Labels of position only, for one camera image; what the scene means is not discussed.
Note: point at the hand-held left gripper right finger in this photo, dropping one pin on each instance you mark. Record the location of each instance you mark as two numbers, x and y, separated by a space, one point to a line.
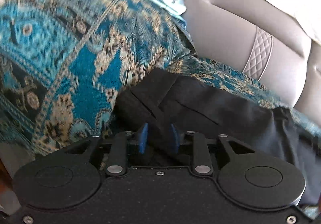
174 140

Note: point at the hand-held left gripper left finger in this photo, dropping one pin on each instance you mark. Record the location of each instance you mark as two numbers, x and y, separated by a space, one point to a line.
142 138

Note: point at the black pants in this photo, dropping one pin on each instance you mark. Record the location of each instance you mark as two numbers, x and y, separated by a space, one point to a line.
213 118

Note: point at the teal paisley blanket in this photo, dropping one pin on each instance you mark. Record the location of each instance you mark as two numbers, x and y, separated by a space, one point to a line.
65 63

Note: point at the beige leather sofa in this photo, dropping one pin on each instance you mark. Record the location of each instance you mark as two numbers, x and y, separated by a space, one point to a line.
238 35

